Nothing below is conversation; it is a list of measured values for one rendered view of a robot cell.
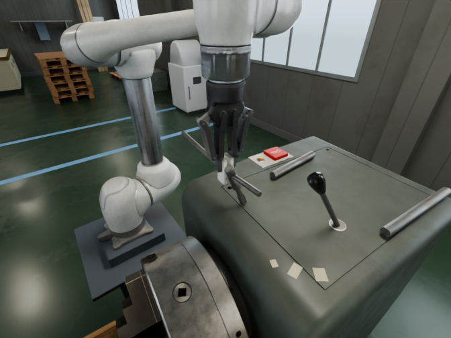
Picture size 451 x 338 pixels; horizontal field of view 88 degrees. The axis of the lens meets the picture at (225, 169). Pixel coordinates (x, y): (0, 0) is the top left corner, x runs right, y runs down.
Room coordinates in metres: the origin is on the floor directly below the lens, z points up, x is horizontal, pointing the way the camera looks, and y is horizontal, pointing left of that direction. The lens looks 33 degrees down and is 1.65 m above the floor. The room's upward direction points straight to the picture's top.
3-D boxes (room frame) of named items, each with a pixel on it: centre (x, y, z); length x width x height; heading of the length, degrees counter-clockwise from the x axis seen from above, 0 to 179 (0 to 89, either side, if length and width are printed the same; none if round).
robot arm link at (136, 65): (0.94, 0.33, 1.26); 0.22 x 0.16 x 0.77; 142
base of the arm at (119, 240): (0.76, 0.48, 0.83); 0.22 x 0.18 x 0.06; 127
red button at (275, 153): (0.69, -0.17, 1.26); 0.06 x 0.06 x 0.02; 32
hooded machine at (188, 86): (4.89, 0.72, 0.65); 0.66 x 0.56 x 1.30; 37
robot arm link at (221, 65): (0.46, 0.00, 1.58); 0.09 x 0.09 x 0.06
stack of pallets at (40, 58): (5.96, 3.87, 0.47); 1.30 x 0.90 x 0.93; 37
